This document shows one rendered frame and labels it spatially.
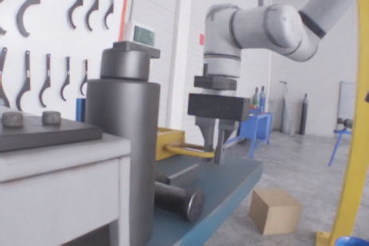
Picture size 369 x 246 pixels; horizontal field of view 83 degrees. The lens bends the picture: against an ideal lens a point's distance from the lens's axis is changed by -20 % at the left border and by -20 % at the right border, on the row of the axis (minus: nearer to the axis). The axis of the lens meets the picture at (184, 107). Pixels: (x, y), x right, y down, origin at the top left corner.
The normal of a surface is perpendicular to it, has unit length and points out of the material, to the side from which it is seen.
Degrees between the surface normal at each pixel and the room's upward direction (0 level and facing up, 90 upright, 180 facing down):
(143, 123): 90
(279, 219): 90
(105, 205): 90
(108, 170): 90
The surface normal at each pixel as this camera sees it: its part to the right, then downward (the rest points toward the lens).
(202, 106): -0.48, 0.01
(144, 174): 0.76, 0.10
